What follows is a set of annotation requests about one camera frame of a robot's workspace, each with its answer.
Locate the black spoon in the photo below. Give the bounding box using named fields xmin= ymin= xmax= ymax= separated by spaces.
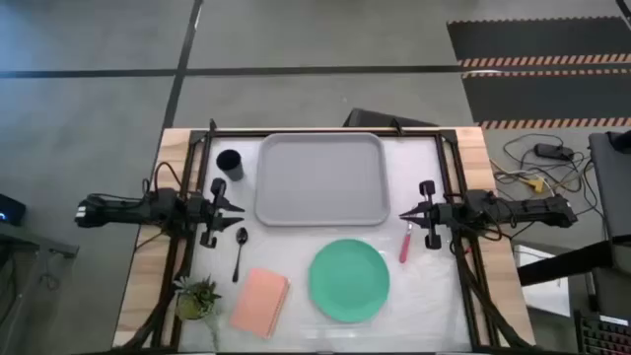
xmin=231 ymin=226 xmax=249 ymax=284

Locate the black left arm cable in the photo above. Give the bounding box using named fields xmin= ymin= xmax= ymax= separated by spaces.
xmin=141 ymin=161 xmax=184 ymax=199

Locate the black cable bundle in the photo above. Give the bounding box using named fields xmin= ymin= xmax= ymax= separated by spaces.
xmin=120 ymin=235 xmax=194 ymax=354
xmin=449 ymin=230 xmax=534 ymax=354

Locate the black rectangular floor platform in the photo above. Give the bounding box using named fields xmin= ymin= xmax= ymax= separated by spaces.
xmin=342 ymin=107 xmax=440 ymax=130

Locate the black hazard-striped floor mat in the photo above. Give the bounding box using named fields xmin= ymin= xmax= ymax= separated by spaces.
xmin=460 ymin=68 xmax=631 ymax=130
xmin=446 ymin=16 xmax=631 ymax=69

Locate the small potted green plant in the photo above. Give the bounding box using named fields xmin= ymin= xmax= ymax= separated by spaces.
xmin=173 ymin=274 xmax=224 ymax=352

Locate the green plastic plate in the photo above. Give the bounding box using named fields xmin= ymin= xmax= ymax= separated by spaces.
xmin=308 ymin=239 xmax=391 ymax=324

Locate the grey side desk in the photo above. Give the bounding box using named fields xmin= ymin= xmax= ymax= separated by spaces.
xmin=587 ymin=128 xmax=631 ymax=244

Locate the black power adapter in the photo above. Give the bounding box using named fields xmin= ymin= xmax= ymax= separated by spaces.
xmin=533 ymin=142 xmax=576 ymax=162

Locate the black desk beam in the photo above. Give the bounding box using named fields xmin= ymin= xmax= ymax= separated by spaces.
xmin=516 ymin=239 xmax=616 ymax=288

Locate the pink spiral notebook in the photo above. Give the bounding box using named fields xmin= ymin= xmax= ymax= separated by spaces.
xmin=229 ymin=267 xmax=291 ymax=340

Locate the dark teal plastic cup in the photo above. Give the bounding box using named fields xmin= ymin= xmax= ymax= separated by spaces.
xmin=215 ymin=148 xmax=245 ymax=182

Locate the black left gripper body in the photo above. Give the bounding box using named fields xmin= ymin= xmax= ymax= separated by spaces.
xmin=189 ymin=177 xmax=231 ymax=249

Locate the black metal table frame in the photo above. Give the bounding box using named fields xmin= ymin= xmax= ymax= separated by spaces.
xmin=147 ymin=117 xmax=536 ymax=355

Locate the grey plastic tray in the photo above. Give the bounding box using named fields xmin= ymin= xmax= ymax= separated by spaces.
xmin=254 ymin=131 xmax=391 ymax=228

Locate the white glossy table sheet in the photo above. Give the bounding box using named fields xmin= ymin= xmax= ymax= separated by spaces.
xmin=177 ymin=135 xmax=473 ymax=354

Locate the black keyboard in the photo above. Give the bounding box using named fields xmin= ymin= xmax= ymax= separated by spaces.
xmin=573 ymin=309 xmax=631 ymax=355

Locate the black device with blue light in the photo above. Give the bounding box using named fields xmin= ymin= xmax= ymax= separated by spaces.
xmin=0 ymin=192 xmax=28 ymax=228

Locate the grey low table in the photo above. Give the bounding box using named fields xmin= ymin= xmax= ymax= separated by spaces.
xmin=0 ymin=221 xmax=81 ymax=355

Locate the tangle of floor cables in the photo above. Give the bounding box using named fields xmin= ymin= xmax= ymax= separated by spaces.
xmin=489 ymin=132 xmax=610 ymax=221

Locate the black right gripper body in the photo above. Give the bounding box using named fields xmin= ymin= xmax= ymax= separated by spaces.
xmin=418 ymin=179 xmax=456 ymax=250

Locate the white paper sheet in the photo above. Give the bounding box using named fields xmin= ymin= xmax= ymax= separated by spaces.
xmin=512 ymin=244 xmax=573 ymax=319

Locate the pink-handled metal fork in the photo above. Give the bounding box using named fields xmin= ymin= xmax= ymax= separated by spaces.
xmin=397 ymin=220 xmax=415 ymax=264

